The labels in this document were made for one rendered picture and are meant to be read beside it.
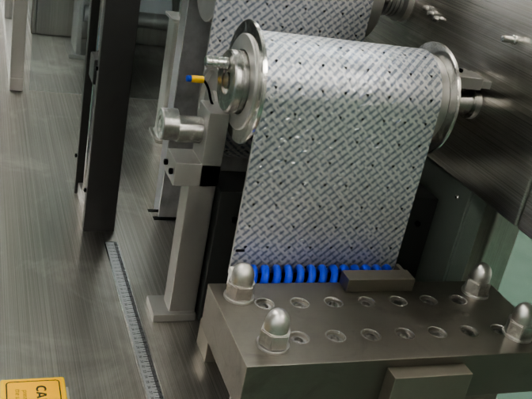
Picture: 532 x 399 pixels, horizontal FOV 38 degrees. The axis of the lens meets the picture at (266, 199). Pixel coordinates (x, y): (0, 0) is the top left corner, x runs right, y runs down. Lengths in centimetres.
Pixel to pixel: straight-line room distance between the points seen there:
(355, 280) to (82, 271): 42
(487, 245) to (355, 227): 37
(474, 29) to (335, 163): 29
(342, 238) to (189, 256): 21
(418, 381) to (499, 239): 50
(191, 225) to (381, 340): 30
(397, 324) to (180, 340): 30
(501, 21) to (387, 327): 42
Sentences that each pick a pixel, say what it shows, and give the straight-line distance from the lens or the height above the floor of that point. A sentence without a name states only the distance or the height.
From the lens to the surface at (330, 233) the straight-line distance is 99.
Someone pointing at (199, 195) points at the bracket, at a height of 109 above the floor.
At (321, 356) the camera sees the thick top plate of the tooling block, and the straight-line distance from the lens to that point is 84.
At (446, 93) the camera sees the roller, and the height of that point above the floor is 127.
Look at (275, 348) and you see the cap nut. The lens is 82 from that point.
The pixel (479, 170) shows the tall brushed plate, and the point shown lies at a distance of 106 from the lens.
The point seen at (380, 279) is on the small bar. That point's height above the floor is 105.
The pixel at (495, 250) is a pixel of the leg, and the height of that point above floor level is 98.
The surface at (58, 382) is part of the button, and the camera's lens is 92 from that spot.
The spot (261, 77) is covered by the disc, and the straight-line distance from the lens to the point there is 87.
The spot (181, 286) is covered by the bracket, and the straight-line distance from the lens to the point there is 106.
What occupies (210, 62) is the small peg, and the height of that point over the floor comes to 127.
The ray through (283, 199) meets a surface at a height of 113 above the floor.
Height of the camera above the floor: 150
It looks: 24 degrees down
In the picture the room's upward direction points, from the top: 11 degrees clockwise
